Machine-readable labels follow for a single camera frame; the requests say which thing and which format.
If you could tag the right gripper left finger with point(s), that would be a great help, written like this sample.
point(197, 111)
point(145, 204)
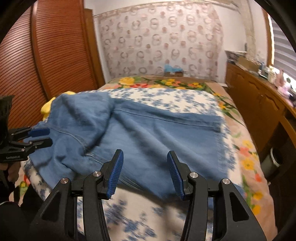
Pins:
point(110, 173)

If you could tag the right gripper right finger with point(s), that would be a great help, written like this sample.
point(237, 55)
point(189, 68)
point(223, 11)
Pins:
point(182, 177)

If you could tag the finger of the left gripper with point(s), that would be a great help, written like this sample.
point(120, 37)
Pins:
point(37, 132)
point(41, 143)

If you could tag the blue denim jeans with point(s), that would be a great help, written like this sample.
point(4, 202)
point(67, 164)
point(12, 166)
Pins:
point(88, 127)

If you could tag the person's left hand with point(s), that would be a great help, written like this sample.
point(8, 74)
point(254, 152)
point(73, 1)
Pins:
point(13, 170)

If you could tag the yellow Pikachu plush toy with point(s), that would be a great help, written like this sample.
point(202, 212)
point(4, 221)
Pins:
point(46, 108)

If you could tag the blue floral white blanket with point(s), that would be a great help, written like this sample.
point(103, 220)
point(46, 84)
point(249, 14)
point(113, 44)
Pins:
point(88, 127)

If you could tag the beige flower-print bedspread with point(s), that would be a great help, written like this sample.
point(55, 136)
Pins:
point(231, 129)

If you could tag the brown louvered wardrobe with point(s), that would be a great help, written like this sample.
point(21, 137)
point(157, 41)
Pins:
point(50, 49)

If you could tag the blue bag on box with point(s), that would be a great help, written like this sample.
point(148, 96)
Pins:
point(170, 71)

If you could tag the wooden sideboard cabinet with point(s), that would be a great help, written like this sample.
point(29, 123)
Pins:
point(269, 117)

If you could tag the cardboard box on sideboard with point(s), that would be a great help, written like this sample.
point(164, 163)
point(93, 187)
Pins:
point(248, 64)

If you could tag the circle-patterned curtain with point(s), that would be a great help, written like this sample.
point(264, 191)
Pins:
point(140, 40)

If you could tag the pink bottle on sideboard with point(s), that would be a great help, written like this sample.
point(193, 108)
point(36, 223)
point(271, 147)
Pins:
point(280, 81)

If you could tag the white window blind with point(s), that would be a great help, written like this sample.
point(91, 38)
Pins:
point(284, 54)

